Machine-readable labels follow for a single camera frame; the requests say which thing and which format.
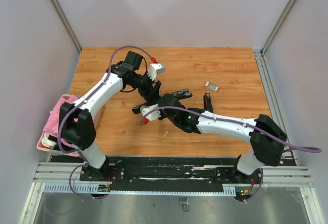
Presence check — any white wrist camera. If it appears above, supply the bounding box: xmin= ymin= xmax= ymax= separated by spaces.
xmin=147 ymin=63 xmax=165 ymax=82
xmin=140 ymin=104 xmax=161 ymax=121

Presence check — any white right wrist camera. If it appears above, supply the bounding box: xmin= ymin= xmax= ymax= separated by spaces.
xmin=140 ymin=104 xmax=161 ymax=121

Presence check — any pink plastic basket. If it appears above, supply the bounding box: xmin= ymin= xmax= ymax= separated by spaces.
xmin=36 ymin=94 xmax=103 ymax=157

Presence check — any black stapler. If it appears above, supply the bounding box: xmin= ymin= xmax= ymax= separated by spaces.
xmin=132 ymin=89 xmax=193 ymax=114
xmin=203 ymin=93 xmax=213 ymax=113

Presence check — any pink cloth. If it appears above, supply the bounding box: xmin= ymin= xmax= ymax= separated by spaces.
xmin=41 ymin=94 xmax=78 ymax=149

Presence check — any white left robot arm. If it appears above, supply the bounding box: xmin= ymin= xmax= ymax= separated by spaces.
xmin=57 ymin=51 xmax=165 ymax=181

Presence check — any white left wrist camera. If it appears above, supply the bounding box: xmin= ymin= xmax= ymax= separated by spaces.
xmin=147 ymin=63 xmax=165 ymax=82

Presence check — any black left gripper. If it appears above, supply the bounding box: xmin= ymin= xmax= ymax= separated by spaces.
xmin=129 ymin=70 xmax=161 ymax=103

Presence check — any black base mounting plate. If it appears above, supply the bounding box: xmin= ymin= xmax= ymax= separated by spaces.
xmin=79 ymin=156 xmax=260 ymax=193

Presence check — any small white staple tray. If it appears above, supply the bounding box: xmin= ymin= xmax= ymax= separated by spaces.
xmin=204 ymin=82 xmax=219 ymax=92

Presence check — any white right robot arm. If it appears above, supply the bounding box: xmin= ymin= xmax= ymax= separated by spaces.
xmin=158 ymin=94 xmax=287 ymax=183

